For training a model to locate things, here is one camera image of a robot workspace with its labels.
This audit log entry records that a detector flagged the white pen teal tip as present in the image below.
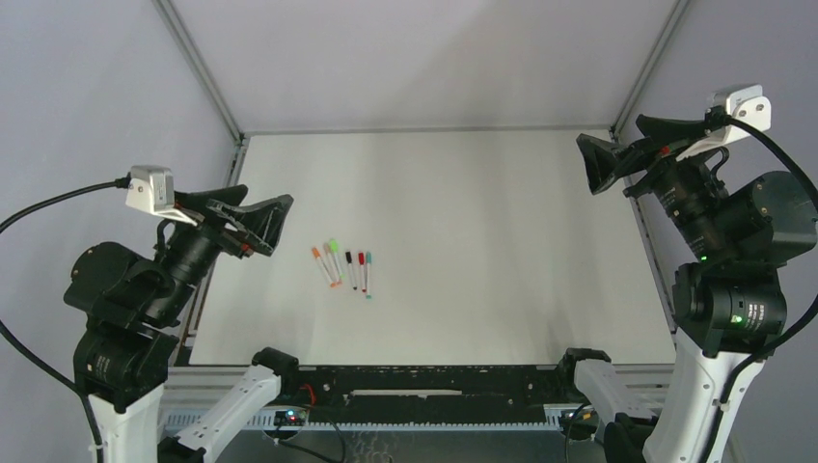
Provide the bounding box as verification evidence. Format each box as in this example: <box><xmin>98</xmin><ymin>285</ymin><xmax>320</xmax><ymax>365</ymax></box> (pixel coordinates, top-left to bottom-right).
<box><xmin>365</xmin><ymin>262</ymin><xmax>372</xmax><ymax>299</ymax></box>

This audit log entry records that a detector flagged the white pen peach end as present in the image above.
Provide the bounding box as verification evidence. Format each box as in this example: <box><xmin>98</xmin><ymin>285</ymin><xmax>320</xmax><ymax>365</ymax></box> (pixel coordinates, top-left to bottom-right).
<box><xmin>316</xmin><ymin>257</ymin><xmax>338</xmax><ymax>287</ymax></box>

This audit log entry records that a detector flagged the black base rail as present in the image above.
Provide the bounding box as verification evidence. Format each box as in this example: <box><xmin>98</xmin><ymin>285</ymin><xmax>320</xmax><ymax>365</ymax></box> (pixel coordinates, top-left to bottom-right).
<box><xmin>274</xmin><ymin>365</ymin><xmax>582</xmax><ymax>427</ymax></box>

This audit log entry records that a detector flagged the aluminium frame profile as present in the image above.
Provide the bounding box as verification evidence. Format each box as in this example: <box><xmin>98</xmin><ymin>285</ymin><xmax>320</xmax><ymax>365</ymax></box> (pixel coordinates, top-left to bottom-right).
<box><xmin>170</xmin><ymin>134</ymin><xmax>249</xmax><ymax>367</ymax></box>

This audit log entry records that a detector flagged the small circuit board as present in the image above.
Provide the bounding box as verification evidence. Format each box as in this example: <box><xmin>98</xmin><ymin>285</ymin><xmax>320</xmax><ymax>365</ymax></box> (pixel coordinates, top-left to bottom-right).
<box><xmin>273</xmin><ymin>409</ymin><xmax>309</xmax><ymax>428</ymax></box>

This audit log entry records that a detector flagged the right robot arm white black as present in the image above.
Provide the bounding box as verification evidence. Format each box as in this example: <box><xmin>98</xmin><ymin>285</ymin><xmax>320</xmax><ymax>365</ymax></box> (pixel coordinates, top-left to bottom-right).
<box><xmin>559</xmin><ymin>108</ymin><xmax>817</xmax><ymax>462</ymax></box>

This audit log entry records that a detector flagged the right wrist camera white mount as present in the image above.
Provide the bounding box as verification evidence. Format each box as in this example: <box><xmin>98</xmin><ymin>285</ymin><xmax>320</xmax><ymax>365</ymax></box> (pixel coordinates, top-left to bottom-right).
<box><xmin>676</xmin><ymin>83</ymin><xmax>772</xmax><ymax>161</ymax></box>

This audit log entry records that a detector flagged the white pen green end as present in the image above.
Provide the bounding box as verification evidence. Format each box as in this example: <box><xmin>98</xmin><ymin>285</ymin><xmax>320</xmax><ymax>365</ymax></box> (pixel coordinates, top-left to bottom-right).
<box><xmin>333</xmin><ymin>251</ymin><xmax>344</xmax><ymax>281</ymax></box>

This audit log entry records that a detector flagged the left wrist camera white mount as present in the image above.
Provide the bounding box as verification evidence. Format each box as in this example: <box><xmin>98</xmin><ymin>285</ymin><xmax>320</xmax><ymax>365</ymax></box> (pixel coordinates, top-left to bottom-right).
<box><xmin>125</xmin><ymin>165</ymin><xmax>197</xmax><ymax>226</ymax></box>

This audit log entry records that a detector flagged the white pen orange tip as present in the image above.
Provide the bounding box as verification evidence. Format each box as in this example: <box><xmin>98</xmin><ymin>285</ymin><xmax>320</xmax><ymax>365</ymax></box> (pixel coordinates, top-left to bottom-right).
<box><xmin>323</xmin><ymin>242</ymin><xmax>342</xmax><ymax>286</ymax></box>

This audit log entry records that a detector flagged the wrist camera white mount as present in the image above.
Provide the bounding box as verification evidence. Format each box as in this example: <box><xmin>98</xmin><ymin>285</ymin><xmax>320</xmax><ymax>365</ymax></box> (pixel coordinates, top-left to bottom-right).
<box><xmin>676</xmin><ymin>83</ymin><xmax>772</xmax><ymax>161</ymax></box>
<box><xmin>125</xmin><ymin>165</ymin><xmax>197</xmax><ymax>226</ymax></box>

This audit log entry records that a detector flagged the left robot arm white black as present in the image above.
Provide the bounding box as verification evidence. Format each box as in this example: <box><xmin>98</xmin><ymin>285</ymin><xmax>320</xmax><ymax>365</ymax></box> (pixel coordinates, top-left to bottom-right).
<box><xmin>64</xmin><ymin>178</ymin><xmax>300</xmax><ymax>462</ymax></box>

